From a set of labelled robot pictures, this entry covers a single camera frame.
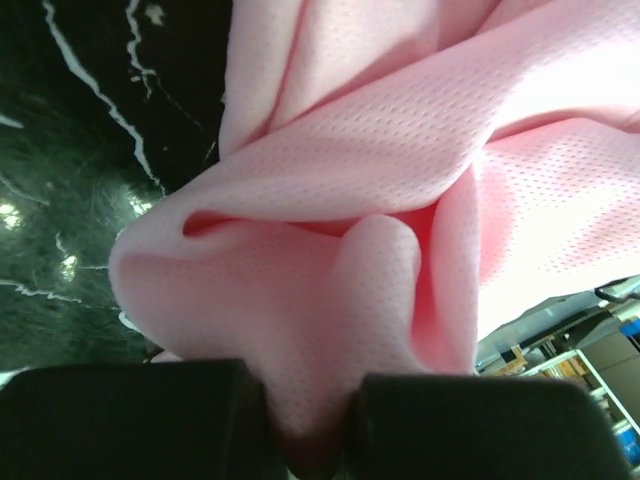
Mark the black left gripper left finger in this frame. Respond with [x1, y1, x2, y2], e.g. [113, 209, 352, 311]
[1, 360, 288, 479]

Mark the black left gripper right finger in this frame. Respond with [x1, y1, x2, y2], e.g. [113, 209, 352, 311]
[345, 375, 632, 480]

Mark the pink t shirt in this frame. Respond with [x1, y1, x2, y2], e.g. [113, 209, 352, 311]
[109, 1, 639, 439]

